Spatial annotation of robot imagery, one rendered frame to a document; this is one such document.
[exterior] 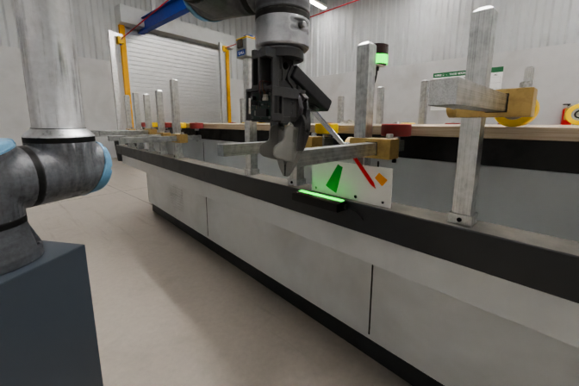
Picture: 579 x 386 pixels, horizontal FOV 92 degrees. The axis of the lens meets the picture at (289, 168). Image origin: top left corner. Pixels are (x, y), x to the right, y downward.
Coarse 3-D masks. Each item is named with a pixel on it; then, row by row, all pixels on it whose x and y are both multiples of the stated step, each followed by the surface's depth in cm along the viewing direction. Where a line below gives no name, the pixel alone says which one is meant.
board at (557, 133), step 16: (224, 128) 152; (240, 128) 141; (352, 128) 93; (416, 128) 78; (432, 128) 75; (448, 128) 72; (496, 128) 65; (512, 128) 63; (528, 128) 61; (544, 128) 59; (560, 128) 57; (576, 128) 56
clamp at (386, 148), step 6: (348, 138) 76; (354, 138) 73; (360, 138) 72; (366, 138) 71; (372, 138) 71; (378, 138) 71; (384, 138) 71; (378, 144) 69; (384, 144) 67; (390, 144) 67; (396, 144) 69; (378, 150) 69; (384, 150) 68; (390, 150) 67; (396, 150) 69; (366, 156) 71; (372, 156) 70; (378, 156) 69; (384, 156) 68; (390, 156) 67; (396, 156) 70
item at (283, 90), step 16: (272, 48) 43; (288, 48) 43; (256, 64) 45; (272, 64) 43; (288, 64) 46; (256, 80) 45; (272, 80) 44; (288, 80) 46; (256, 96) 45; (272, 96) 42; (288, 96) 44; (304, 96) 46; (256, 112) 45; (272, 112) 42; (288, 112) 45
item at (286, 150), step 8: (288, 128) 47; (296, 128) 47; (288, 136) 47; (296, 136) 47; (280, 144) 46; (288, 144) 47; (296, 144) 48; (280, 152) 46; (288, 152) 48; (296, 152) 48; (288, 160) 48; (296, 160) 49; (288, 168) 50; (288, 176) 50
